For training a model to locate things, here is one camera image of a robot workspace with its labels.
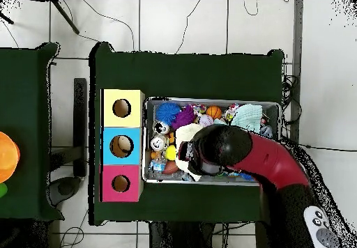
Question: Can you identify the purple spiky ball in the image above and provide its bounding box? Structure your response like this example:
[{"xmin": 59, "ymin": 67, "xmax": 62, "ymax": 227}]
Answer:
[{"xmin": 170, "ymin": 104, "xmax": 196, "ymax": 130}]

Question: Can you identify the crushed silver can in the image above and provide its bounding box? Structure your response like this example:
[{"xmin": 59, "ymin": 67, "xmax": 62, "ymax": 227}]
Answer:
[{"xmin": 152, "ymin": 119, "xmax": 171, "ymax": 135}]

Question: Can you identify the mint green waffle cloth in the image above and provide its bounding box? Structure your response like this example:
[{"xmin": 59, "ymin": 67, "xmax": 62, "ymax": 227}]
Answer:
[{"xmin": 231, "ymin": 103, "xmax": 264, "ymax": 134}]

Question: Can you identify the crushed can with gold print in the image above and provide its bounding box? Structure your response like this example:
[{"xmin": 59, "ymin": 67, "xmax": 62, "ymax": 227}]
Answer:
[{"xmin": 149, "ymin": 134, "xmax": 169, "ymax": 152}]

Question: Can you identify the orange toy basketball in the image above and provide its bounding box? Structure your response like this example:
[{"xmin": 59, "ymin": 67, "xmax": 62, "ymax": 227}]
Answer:
[{"xmin": 205, "ymin": 105, "xmax": 223, "ymax": 120}]

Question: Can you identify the silver mesh bin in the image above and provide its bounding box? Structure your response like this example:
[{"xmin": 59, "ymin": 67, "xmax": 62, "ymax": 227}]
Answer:
[{"xmin": 142, "ymin": 97, "xmax": 282, "ymax": 187}]

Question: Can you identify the orange bowl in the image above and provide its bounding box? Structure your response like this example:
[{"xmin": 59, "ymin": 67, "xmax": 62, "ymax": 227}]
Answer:
[{"xmin": 0, "ymin": 131, "xmax": 21, "ymax": 184}]

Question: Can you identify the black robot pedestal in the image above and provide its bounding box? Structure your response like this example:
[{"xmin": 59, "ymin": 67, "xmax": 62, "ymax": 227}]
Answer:
[{"xmin": 149, "ymin": 221, "xmax": 215, "ymax": 248}]

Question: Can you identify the cream waffle cloth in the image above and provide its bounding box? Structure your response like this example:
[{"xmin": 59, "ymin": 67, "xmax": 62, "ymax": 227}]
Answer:
[{"xmin": 174, "ymin": 123, "xmax": 204, "ymax": 182}]

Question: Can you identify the white toy baseball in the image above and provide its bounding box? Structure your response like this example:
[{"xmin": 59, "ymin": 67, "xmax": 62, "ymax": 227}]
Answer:
[{"xmin": 198, "ymin": 114, "xmax": 215, "ymax": 127}]

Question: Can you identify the yellow ball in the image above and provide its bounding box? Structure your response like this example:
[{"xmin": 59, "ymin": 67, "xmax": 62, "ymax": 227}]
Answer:
[{"xmin": 164, "ymin": 144, "xmax": 177, "ymax": 161}]

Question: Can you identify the brown toy football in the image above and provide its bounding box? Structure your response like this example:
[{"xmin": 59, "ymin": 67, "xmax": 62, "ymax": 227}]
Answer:
[{"xmin": 162, "ymin": 160, "xmax": 181, "ymax": 175}]

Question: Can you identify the grey floor base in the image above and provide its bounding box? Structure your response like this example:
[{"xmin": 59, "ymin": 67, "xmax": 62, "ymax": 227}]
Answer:
[{"xmin": 47, "ymin": 176, "xmax": 82, "ymax": 207}]

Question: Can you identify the wooden three-hole box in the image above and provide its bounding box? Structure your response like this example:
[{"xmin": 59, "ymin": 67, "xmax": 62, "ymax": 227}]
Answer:
[{"xmin": 100, "ymin": 88, "xmax": 145, "ymax": 203}]

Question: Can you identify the dark green tablecloth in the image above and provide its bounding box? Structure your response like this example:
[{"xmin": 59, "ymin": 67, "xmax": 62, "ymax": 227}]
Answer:
[
  {"xmin": 89, "ymin": 42, "xmax": 285, "ymax": 226},
  {"xmin": 0, "ymin": 42, "xmax": 65, "ymax": 222}
]

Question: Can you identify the black tripod leg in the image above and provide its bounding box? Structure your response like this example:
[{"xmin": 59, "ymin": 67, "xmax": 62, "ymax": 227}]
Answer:
[
  {"xmin": 0, "ymin": 10, "xmax": 14, "ymax": 25},
  {"xmin": 51, "ymin": 0, "xmax": 80, "ymax": 35}
]

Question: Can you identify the black floor cable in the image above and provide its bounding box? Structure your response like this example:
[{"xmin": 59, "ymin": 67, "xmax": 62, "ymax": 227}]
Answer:
[{"xmin": 281, "ymin": 136, "xmax": 357, "ymax": 153}]

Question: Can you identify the blue fuzzy ball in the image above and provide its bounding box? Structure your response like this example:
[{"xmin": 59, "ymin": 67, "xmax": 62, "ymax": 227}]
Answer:
[{"xmin": 155, "ymin": 102, "xmax": 181, "ymax": 126}]

